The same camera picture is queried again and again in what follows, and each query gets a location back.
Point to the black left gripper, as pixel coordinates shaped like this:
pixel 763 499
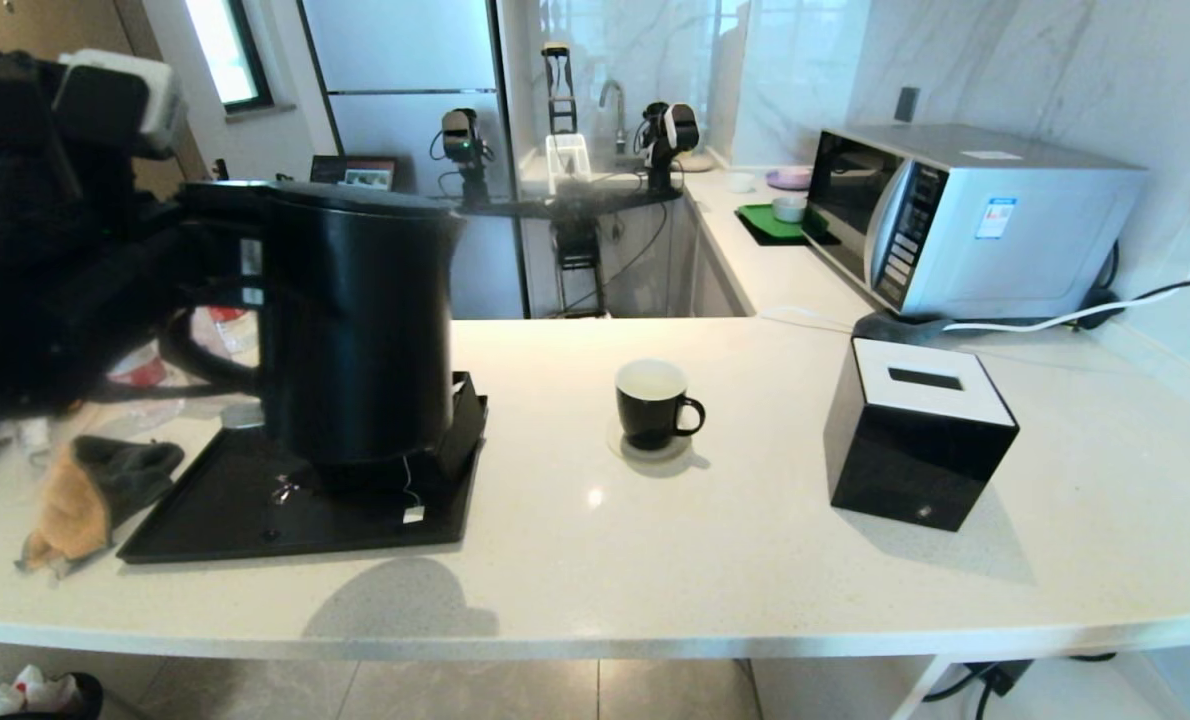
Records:
pixel 130 270

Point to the black electric kettle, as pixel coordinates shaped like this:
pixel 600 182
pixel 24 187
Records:
pixel 365 330

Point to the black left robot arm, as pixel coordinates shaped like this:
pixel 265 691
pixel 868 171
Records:
pixel 15 250

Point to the mesh tea bag with tag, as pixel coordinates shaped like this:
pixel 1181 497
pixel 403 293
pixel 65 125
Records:
pixel 414 514

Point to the orange grey oven glove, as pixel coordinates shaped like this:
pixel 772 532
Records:
pixel 85 500

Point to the black framed window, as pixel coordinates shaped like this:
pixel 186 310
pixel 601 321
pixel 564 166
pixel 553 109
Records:
pixel 223 48

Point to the black laptop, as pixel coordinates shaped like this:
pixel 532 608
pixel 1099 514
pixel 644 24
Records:
pixel 370 178

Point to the black serving tray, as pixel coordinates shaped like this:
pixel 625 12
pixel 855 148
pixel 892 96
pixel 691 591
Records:
pixel 255 520

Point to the silver refrigerator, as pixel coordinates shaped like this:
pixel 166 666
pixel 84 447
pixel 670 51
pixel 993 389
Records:
pixel 405 60

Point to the black device green light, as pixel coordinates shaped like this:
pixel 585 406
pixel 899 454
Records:
pixel 462 137

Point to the black compartment box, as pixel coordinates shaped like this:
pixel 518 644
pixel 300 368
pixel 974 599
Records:
pixel 467 430

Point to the black trash bin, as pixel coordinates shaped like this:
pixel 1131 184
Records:
pixel 80 695

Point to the black rig stand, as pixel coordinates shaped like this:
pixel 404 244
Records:
pixel 575 205

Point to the chrome faucet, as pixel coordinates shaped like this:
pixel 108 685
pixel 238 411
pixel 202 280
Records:
pixel 617 116

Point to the round translucent coaster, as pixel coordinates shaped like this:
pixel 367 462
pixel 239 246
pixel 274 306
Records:
pixel 619 447

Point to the black mug white inside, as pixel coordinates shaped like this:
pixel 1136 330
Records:
pixel 650 420

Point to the black device white band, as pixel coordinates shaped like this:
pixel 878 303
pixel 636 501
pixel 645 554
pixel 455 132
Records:
pixel 670 130

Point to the small white cup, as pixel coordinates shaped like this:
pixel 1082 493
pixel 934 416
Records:
pixel 741 182

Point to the green tray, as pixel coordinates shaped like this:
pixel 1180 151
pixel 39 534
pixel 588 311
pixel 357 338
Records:
pixel 760 222

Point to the white bowl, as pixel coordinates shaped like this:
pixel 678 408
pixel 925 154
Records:
pixel 788 209

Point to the purple plate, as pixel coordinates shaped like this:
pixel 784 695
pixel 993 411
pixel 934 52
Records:
pixel 787 178

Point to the black tissue box white lid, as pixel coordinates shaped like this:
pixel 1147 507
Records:
pixel 905 460

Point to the silver microwave oven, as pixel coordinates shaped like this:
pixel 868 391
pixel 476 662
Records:
pixel 1035 240

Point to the black power supply brick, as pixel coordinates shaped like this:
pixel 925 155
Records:
pixel 997 676

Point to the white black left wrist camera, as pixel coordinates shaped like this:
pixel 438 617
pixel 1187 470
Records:
pixel 145 95

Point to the dark wall socket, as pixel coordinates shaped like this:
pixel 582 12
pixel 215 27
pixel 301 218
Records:
pixel 907 104

